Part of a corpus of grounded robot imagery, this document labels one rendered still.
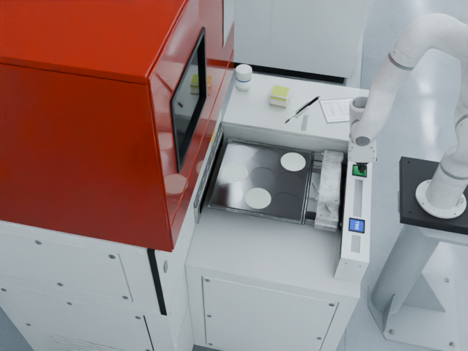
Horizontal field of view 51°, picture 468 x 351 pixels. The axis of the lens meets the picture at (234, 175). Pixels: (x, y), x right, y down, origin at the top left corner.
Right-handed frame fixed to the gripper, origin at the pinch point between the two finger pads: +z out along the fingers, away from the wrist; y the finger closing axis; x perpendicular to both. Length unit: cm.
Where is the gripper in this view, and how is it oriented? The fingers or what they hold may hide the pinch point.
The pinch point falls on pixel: (361, 166)
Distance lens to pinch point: 193.0
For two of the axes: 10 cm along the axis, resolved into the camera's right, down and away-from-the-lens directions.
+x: 2.0, -7.4, 6.4
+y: 9.6, 0.3, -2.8
